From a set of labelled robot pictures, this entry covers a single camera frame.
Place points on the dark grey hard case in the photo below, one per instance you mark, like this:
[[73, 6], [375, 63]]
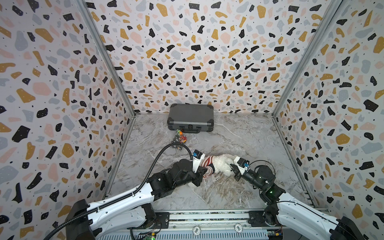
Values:
[[191, 119]]

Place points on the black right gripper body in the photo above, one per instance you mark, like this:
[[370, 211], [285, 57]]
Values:
[[240, 173]]

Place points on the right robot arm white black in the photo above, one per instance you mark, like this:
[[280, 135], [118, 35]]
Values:
[[285, 210]]

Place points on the red white striped knitted sweater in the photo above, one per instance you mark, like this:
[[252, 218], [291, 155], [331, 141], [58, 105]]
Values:
[[208, 164]]

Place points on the bag of colourful small parts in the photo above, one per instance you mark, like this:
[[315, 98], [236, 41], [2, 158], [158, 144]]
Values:
[[179, 137]]

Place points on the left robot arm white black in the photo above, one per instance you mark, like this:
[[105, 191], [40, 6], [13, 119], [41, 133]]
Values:
[[131, 209]]

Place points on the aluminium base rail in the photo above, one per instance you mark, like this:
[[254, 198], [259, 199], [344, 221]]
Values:
[[208, 225]]

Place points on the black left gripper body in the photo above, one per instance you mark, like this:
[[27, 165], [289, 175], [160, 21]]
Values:
[[196, 172]]

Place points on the white teddy bear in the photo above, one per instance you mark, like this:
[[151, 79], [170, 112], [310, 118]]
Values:
[[222, 165]]

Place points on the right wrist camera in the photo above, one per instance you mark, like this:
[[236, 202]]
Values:
[[242, 164]]

